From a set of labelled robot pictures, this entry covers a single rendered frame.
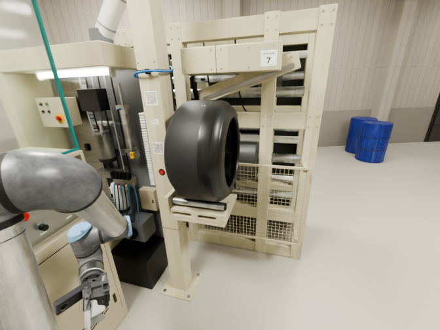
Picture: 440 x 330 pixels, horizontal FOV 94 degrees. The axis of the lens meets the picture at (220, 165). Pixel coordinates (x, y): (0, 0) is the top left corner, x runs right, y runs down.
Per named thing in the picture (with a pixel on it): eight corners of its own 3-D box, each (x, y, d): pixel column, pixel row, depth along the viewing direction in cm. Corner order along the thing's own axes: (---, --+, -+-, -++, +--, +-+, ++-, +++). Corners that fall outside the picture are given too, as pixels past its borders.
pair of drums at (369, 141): (359, 147, 514) (366, 115, 485) (396, 162, 416) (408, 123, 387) (334, 148, 511) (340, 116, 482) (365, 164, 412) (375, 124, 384)
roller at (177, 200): (171, 204, 129) (170, 198, 127) (174, 201, 133) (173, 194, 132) (225, 212, 120) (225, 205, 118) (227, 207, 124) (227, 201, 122)
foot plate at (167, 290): (160, 293, 168) (159, 292, 167) (175, 267, 191) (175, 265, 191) (190, 302, 160) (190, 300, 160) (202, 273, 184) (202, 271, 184)
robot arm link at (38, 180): (80, 129, 40) (131, 215, 98) (-2, 139, 36) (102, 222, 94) (85, 183, 36) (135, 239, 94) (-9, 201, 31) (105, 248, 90)
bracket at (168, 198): (165, 211, 127) (163, 197, 124) (190, 183, 163) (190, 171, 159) (170, 211, 127) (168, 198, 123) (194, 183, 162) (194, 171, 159)
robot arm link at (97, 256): (74, 247, 90) (82, 264, 94) (73, 266, 81) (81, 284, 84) (99, 238, 95) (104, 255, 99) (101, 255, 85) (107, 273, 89)
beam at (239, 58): (181, 74, 132) (179, 48, 126) (196, 76, 154) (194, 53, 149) (280, 70, 116) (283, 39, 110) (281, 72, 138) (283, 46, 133)
